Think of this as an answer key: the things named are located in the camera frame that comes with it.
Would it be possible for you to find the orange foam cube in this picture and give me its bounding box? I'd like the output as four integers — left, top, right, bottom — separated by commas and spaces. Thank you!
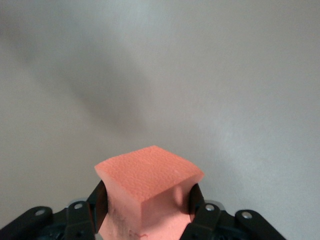
94, 145, 205, 240

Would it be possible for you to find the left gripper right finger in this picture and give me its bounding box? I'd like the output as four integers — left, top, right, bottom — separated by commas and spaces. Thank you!
181, 183, 288, 240

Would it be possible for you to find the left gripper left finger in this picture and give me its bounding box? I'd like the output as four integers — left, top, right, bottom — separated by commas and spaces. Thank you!
0, 179, 111, 240

